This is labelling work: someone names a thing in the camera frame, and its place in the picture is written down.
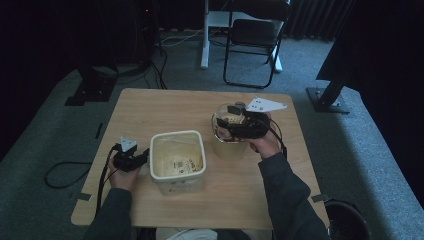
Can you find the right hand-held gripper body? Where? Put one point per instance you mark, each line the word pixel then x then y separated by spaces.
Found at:
pixel 255 128

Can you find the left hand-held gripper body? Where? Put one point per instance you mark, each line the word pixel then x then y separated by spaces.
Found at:
pixel 126 161

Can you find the container of red food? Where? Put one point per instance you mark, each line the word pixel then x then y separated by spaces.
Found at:
pixel 214 133

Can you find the beige bowl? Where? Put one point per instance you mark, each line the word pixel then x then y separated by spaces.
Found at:
pixel 230 150

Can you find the cream-rimmed square clear container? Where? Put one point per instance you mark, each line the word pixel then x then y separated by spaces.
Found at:
pixel 173 156

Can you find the person's left hand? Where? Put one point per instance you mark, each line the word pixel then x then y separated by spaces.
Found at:
pixel 123 180

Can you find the person's right hand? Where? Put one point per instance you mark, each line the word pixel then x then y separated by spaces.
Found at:
pixel 268 145

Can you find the grey round disc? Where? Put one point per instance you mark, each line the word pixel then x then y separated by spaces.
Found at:
pixel 240 103

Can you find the black tape strip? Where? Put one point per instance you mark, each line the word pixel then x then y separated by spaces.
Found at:
pixel 99 130

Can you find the grey tape strip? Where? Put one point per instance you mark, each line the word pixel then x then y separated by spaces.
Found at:
pixel 320 198
pixel 83 196

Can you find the black slanted stand with plate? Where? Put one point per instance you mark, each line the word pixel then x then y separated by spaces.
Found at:
pixel 328 98

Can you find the black stand with flat base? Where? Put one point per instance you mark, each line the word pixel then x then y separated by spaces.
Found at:
pixel 93 88

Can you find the black folding chair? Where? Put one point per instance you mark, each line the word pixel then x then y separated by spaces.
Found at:
pixel 255 30

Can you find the person's white clothing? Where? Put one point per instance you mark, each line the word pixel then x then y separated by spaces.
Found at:
pixel 186 235

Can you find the dark pleated curtain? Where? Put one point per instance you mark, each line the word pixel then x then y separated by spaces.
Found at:
pixel 316 18

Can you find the black round bin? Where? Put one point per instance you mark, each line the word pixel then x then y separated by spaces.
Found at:
pixel 346 223

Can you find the white desk frame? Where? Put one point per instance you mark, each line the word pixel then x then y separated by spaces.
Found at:
pixel 206 40

